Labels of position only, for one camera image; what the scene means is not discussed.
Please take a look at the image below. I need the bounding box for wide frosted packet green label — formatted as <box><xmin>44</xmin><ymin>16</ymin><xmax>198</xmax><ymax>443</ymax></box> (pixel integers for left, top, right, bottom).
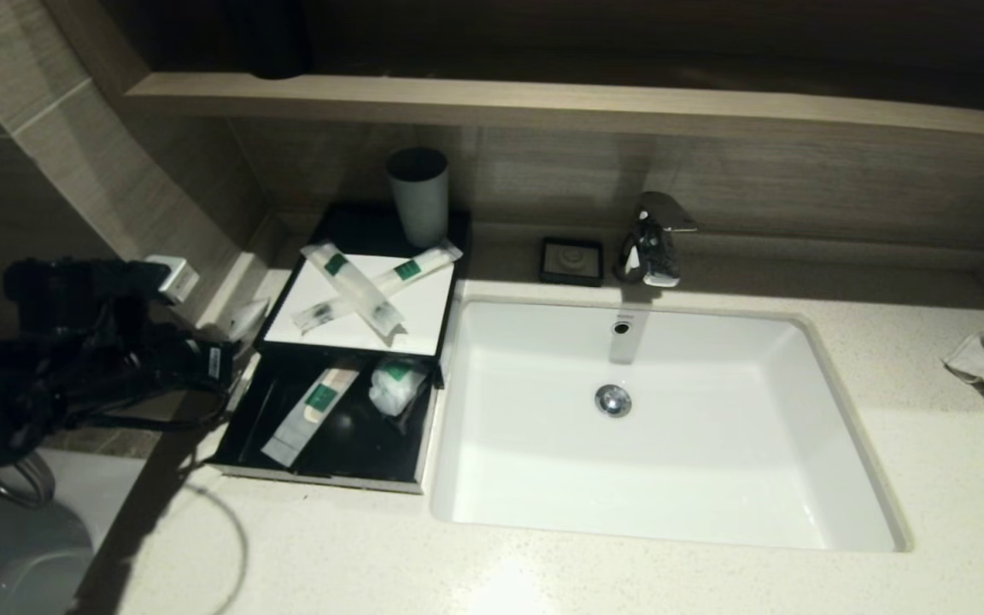
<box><xmin>299</xmin><ymin>243</ymin><xmax>408</xmax><ymax>337</ymax></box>

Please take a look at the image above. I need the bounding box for black sliding drawer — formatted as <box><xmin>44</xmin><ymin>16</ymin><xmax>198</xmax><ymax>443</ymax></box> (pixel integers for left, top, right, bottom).
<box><xmin>203</xmin><ymin>345</ymin><xmax>441</xmax><ymax>495</ymax></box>

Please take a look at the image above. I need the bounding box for shower cap sachet green label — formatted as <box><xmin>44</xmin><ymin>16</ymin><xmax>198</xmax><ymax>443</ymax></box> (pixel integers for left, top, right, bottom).
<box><xmin>367</xmin><ymin>357</ymin><xmax>426</xmax><ymax>417</ymax></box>

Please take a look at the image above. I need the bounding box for black amenity box with drawer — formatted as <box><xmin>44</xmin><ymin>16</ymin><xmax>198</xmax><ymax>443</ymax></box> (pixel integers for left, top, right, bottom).
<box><xmin>255</xmin><ymin>202</ymin><xmax>472</xmax><ymax>390</ymax></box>

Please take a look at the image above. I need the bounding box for small packet green label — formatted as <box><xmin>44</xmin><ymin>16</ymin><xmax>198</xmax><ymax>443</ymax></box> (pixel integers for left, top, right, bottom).
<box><xmin>260</xmin><ymin>366</ymin><xmax>362</xmax><ymax>467</ymax></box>

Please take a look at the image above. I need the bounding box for white rectangular pad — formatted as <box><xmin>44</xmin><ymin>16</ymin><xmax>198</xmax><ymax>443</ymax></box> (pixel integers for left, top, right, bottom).
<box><xmin>263</xmin><ymin>253</ymin><xmax>457</xmax><ymax>358</ymax></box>

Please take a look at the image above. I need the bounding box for slim long packet green label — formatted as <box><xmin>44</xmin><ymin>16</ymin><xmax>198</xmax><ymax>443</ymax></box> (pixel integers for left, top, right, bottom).
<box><xmin>290</xmin><ymin>238</ymin><xmax>465</xmax><ymax>335</ymax></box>

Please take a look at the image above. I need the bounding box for grey cup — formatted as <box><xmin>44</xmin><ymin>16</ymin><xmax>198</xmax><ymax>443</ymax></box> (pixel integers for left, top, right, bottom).
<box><xmin>385</xmin><ymin>147</ymin><xmax>451</xmax><ymax>250</ymax></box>

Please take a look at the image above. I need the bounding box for black square soap dish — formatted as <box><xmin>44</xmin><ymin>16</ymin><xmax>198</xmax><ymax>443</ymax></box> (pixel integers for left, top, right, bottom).
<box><xmin>539</xmin><ymin>236</ymin><xmax>606</xmax><ymax>288</ymax></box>

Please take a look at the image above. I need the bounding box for chrome sink drain stopper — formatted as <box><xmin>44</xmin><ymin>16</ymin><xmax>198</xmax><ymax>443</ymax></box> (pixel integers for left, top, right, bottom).
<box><xmin>594</xmin><ymin>384</ymin><xmax>633</xmax><ymax>419</ymax></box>

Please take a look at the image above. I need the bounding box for chrome faucet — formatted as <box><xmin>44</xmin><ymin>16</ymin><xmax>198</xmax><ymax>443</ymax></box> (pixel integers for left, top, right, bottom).
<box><xmin>612</xmin><ymin>191</ymin><xmax>699</xmax><ymax>289</ymax></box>

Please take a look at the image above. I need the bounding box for white rectangular sink basin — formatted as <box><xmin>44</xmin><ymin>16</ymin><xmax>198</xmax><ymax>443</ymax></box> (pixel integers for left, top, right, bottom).
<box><xmin>430</xmin><ymin>295</ymin><xmax>915</xmax><ymax>554</ymax></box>

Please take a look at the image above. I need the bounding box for thin black looped cable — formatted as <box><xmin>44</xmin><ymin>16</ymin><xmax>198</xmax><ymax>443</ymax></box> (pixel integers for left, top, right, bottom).
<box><xmin>65</xmin><ymin>386</ymin><xmax>233</xmax><ymax>433</ymax></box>

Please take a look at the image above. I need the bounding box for chrome flexible hose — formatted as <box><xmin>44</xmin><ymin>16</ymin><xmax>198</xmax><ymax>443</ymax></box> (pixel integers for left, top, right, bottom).
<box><xmin>0</xmin><ymin>453</ymin><xmax>58</xmax><ymax>511</ymax></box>

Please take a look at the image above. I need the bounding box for light wooden wall shelf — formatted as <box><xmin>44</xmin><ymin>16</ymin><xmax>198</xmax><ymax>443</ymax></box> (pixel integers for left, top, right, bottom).
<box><xmin>126</xmin><ymin>72</ymin><xmax>984</xmax><ymax>143</ymax></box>

